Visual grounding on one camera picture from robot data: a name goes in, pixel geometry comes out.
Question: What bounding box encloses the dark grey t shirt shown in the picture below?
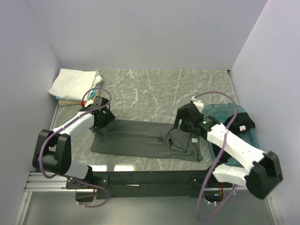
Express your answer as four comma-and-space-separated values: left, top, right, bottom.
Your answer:
90, 120, 203, 162

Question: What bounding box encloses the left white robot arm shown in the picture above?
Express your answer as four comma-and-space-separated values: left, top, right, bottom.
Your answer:
32, 97, 115, 188

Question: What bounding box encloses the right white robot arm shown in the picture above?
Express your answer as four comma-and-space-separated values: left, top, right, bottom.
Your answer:
173, 102, 283, 199

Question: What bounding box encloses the teal plastic bin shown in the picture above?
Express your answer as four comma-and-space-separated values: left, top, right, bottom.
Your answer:
202, 103, 259, 167

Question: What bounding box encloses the folded white t shirt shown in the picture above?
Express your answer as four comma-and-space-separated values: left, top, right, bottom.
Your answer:
48, 68, 103, 101

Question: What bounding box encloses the black t shirt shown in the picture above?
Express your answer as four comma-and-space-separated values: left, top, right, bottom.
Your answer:
228, 112, 255, 135

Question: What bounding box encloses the black base beam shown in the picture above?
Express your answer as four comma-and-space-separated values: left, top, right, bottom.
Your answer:
66, 170, 208, 202

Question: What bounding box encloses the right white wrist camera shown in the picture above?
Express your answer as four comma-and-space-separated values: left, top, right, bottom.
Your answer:
190, 96, 204, 113

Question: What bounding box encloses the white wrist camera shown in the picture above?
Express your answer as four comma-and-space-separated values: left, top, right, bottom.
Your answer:
190, 96, 204, 113
81, 99, 93, 107

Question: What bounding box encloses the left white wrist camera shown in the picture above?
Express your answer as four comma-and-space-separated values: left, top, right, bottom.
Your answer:
81, 99, 93, 107

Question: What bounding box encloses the aluminium frame rail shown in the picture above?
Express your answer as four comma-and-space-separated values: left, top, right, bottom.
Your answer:
24, 103, 68, 193

